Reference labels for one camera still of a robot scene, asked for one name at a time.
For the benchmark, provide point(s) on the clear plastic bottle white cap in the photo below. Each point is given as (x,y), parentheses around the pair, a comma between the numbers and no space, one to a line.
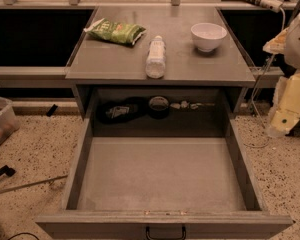
(156,59)

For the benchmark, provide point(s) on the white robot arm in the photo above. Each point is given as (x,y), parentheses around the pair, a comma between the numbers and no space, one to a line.
(287,43)

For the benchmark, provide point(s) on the grey open top drawer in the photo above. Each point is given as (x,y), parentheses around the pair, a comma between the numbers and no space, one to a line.
(189,169)

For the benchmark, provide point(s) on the black clamp tool on floor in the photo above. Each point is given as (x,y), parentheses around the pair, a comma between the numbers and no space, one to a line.
(6,170)

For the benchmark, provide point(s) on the black drawer handle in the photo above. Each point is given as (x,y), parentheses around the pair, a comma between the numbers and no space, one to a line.
(152,233)

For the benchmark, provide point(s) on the white ceramic bowl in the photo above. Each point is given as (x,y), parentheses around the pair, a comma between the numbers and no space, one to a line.
(207,36)

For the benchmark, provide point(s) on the green chip bag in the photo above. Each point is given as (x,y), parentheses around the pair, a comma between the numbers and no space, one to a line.
(115,32)

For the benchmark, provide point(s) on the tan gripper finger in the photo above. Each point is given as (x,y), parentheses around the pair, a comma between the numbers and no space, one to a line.
(285,112)

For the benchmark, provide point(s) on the thin wooden stick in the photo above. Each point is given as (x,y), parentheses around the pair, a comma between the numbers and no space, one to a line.
(11,189)

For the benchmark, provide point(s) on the small black block on floor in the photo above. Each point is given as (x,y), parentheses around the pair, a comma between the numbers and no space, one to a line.
(52,110)

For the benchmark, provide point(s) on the grey cabinet with top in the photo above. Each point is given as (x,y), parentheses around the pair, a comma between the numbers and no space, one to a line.
(103,63)

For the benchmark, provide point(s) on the clear plastic storage bin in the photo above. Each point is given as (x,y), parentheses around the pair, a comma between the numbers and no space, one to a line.
(8,121)

